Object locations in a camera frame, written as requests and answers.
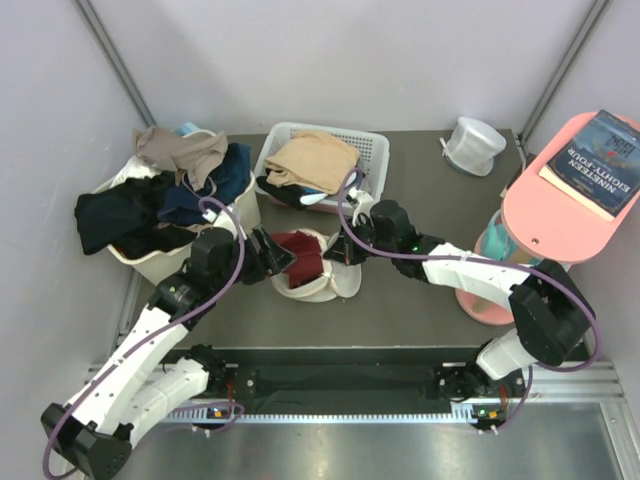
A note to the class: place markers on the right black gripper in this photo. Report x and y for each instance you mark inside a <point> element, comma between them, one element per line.
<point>344,250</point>

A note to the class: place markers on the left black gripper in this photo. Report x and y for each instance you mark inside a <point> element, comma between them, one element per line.
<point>273,260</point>

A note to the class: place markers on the dark red bra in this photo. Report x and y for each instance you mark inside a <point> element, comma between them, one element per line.
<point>308,265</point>

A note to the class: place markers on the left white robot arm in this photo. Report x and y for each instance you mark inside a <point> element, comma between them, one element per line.
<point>99,427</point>

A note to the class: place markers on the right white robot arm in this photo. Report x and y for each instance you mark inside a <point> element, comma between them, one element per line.
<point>550,314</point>

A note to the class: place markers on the cream laundry hamper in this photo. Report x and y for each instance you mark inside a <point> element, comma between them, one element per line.
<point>231,184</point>

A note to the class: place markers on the grey garment in basket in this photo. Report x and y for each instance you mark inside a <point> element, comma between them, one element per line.
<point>348,197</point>

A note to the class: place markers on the black white sock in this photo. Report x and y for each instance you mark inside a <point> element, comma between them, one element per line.
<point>306,198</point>

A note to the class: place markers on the beige folded garment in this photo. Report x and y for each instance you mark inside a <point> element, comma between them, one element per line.
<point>312,159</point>

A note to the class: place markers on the white perforated plastic basket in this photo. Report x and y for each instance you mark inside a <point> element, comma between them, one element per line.
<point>374,152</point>

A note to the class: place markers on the taupe garment on hamper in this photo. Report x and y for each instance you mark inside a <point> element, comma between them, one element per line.
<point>195,156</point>

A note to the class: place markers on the black garment pile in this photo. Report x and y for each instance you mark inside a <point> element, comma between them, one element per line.
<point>126,217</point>

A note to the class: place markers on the teal item under table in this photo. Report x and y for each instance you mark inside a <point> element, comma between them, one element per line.
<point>496,242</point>

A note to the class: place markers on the dark blue paperback book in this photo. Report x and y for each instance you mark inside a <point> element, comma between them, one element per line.
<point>599,166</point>

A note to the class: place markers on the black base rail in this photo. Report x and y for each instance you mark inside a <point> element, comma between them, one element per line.
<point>359,380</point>

